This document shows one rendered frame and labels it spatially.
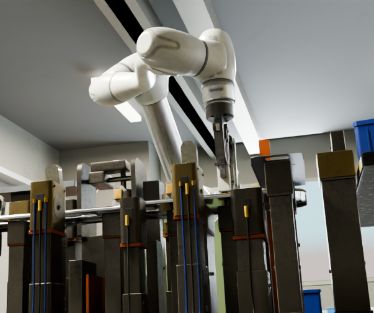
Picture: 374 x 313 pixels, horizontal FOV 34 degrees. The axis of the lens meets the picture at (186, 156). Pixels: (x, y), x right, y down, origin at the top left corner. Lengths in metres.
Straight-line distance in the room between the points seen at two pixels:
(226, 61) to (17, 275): 0.77
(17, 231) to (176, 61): 0.60
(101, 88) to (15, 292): 0.76
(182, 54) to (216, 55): 0.11
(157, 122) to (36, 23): 2.95
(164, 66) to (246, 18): 3.53
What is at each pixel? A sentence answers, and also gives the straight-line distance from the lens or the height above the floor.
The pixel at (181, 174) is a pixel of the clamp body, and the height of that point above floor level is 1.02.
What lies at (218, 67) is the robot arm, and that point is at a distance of 1.63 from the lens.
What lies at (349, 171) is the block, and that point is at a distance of 1.41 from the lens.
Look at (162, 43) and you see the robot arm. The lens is 1.54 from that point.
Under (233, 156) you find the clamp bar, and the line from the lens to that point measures 1.75.
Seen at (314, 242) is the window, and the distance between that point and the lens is 7.92.
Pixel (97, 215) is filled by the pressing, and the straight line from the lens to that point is 1.70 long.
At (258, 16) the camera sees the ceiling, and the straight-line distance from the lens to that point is 5.05.
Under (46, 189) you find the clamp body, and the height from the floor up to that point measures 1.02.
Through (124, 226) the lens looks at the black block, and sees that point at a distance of 1.41.
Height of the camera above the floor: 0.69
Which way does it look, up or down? 16 degrees up
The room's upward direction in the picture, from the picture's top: 3 degrees counter-clockwise
